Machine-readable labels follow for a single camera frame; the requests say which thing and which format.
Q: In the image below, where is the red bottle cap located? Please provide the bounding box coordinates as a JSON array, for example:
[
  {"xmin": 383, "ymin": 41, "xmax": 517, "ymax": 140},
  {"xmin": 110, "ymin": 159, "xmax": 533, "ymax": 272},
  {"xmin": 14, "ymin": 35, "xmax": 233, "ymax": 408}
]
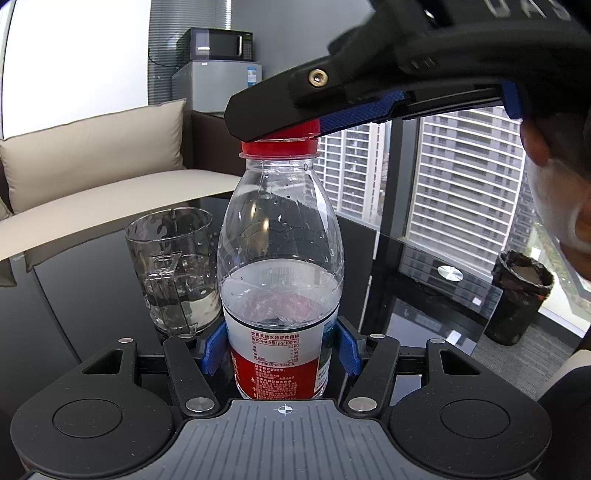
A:
[{"xmin": 240, "ymin": 119, "xmax": 321, "ymax": 159}]

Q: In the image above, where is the clear plastic water bottle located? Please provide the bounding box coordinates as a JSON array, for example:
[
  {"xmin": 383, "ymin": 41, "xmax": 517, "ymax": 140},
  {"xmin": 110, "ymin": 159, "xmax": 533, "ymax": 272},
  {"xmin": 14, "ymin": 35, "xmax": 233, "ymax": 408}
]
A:
[{"xmin": 216, "ymin": 157, "xmax": 345, "ymax": 400}]

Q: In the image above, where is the gloved right hand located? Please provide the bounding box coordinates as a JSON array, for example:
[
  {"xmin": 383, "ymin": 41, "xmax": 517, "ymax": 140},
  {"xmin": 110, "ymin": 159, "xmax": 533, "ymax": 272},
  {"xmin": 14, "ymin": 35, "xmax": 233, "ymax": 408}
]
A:
[{"xmin": 520, "ymin": 120, "xmax": 590, "ymax": 279}]

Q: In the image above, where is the clear glass cup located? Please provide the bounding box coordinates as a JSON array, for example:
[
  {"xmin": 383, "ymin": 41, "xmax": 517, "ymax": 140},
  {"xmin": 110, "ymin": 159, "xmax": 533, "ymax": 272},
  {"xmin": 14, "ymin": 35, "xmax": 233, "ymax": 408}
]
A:
[{"xmin": 125, "ymin": 206, "xmax": 221, "ymax": 340}]

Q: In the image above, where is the silver grey refrigerator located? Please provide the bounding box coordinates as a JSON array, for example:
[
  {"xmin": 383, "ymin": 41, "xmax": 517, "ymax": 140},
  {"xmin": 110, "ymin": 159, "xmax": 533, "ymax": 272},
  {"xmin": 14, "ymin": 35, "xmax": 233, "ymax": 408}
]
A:
[{"xmin": 171, "ymin": 60, "xmax": 263, "ymax": 115}]

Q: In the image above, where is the black microwave oven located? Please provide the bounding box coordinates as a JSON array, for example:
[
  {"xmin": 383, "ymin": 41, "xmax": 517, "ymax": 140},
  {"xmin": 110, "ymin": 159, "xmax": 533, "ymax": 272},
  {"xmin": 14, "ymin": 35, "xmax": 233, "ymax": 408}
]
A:
[{"xmin": 176, "ymin": 27, "xmax": 253, "ymax": 66}]

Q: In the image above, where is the black trash bin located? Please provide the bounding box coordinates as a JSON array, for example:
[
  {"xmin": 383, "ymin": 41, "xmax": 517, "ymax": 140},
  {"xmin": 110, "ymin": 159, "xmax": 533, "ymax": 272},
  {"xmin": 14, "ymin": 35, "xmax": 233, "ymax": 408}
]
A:
[{"xmin": 485, "ymin": 250, "xmax": 554, "ymax": 346}]

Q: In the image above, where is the brown beige sofa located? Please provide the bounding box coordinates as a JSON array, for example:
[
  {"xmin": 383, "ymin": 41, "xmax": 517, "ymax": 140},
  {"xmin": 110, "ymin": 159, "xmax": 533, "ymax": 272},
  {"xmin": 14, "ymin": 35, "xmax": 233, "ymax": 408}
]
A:
[{"xmin": 1, "ymin": 100, "xmax": 245, "ymax": 287}]

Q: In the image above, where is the right beige sofa cushion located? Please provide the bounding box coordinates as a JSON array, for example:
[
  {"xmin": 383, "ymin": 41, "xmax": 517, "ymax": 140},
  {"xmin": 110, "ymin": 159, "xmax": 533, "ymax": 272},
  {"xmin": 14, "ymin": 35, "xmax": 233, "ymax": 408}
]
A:
[{"xmin": 1, "ymin": 100, "xmax": 185, "ymax": 213}]

